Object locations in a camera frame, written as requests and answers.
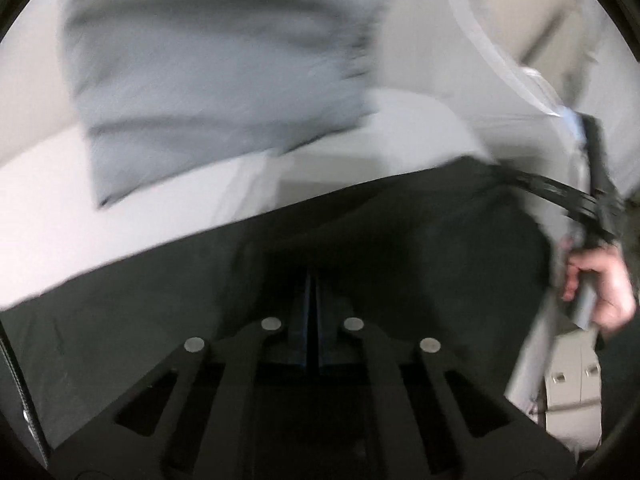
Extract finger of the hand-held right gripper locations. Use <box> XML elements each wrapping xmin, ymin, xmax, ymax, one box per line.
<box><xmin>494</xmin><ymin>166</ymin><xmax>602</xmax><ymax>222</ymax></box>

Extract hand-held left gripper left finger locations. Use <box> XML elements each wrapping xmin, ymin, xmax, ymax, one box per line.
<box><xmin>47</xmin><ymin>270</ymin><xmax>315</xmax><ymax>480</ymax></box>

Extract black pants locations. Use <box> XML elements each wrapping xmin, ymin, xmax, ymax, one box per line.
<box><xmin>0</xmin><ymin>156</ymin><xmax>557</xmax><ymax>461</ymax></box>

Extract black cable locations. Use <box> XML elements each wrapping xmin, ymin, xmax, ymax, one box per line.
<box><xmin>0</xmin><ymin>320</ymin><xmax>51</xmax><ymax>458</ymax></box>

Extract person's right hand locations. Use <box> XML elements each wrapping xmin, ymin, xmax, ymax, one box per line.
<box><xmin>559</xmin><ymin>237</ymin><xmax>638</xmax><ymax>340</ymax></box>

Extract beige cabinet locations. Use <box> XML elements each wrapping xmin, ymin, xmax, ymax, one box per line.
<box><xmin>542</xmin><ymin>332</ymin><xmax>603</xmax><ymax>453</ymax></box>

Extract light grey sofa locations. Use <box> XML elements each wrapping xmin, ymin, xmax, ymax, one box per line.
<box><xmin>0</xmin><ymin>0</ymin><xmax>601</xmax><ymax>411</ymax></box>

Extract folded grey pants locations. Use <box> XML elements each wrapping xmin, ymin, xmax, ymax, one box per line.
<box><xmin>59</xmin><ymin>0</ymin><xmax>392</xmax><ymax>209</ymax></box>

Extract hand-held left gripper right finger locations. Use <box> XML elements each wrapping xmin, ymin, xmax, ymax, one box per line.
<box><xmin>316</xmin><ymin>271</ymin><xmax>577</xmax><ymax>480</ymax></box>

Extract person's right forearm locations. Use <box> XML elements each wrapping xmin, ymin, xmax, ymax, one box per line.
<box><xmin>597</xmin><ymin>310</ymin><xmax>640</xmax><ymax>446</ymax></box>

